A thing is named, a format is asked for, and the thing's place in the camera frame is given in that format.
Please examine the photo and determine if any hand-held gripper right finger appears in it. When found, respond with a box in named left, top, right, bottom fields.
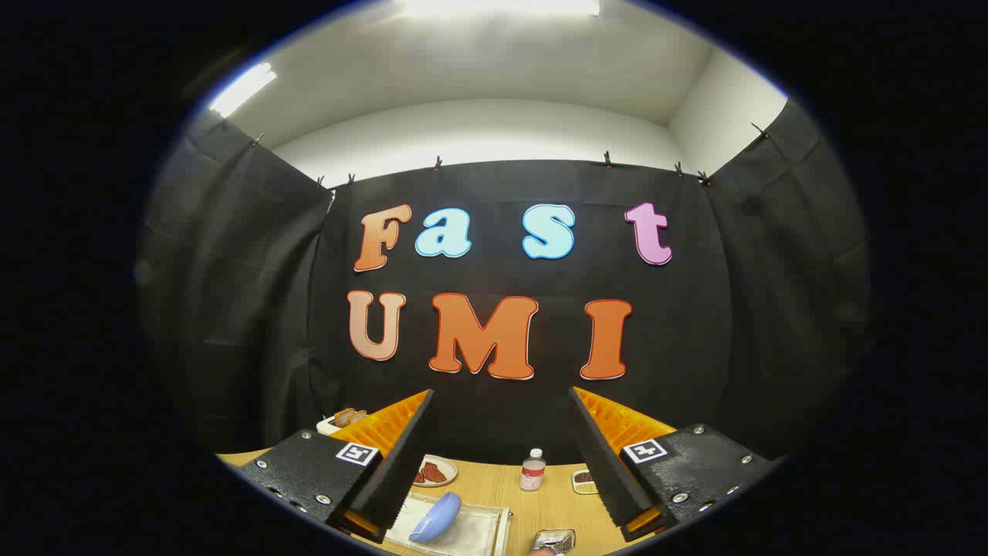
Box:
left=569, top=386, right=777, bottom=541

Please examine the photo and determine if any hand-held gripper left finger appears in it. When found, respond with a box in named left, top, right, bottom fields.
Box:
left=241, top=388, right=435, bottom=545

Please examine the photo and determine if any blue plate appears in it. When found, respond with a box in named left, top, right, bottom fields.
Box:
left=408, top=492, right=462, bottom=543

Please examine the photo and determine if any metal wire basket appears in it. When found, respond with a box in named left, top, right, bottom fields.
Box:
left=531, top=529, right=577, bottom=555

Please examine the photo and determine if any white wire dish rack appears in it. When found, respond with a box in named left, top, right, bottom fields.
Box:
left=384, top=491, right=512, bottom=556

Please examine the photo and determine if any small beige plate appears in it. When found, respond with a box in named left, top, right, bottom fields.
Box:
left=413, top=454, right=458, bottom=488

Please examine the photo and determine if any clear bottle with red label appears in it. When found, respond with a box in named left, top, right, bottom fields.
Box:
left=519, top=448, right=547, bottom=492

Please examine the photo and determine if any row of small cloth clips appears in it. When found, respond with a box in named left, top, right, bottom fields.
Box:
left=249, top=122, right=773, bottom=190

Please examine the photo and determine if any long ceiling light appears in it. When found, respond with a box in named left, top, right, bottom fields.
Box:
left=208, top=62, right=277, bottom=118

